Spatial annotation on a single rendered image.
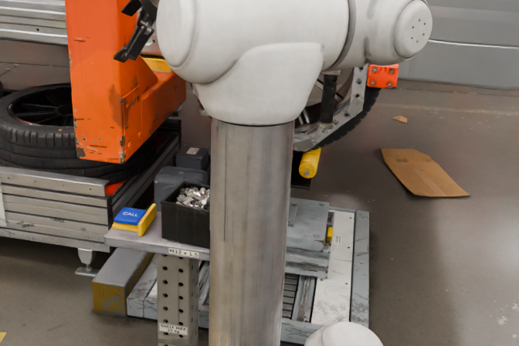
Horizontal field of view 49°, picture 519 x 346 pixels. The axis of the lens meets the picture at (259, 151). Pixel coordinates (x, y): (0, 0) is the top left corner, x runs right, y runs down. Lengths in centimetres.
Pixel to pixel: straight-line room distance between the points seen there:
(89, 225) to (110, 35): 73
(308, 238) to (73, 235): 85
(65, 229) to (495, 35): 166
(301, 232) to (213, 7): 157
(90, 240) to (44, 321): 32
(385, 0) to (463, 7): 145
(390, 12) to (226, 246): 34
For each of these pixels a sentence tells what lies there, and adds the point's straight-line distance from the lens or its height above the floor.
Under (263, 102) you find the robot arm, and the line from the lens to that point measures 62.
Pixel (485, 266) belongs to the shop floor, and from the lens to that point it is 254.
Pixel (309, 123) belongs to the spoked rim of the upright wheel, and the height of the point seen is 64.
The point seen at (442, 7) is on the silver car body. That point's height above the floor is 101.
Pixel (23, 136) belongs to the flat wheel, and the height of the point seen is 49.
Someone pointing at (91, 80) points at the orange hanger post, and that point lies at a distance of 180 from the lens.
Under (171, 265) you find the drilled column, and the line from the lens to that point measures 164.
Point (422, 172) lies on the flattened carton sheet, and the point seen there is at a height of 1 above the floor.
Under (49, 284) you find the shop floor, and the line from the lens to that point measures 225.
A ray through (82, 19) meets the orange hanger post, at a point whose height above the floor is 97.
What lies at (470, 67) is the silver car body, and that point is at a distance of 216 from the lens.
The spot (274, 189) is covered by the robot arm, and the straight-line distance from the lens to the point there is 68.
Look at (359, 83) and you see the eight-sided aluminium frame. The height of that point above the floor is 82.
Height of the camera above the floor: 130
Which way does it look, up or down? 23 degrees down
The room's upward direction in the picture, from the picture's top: 3 degrees clockwise
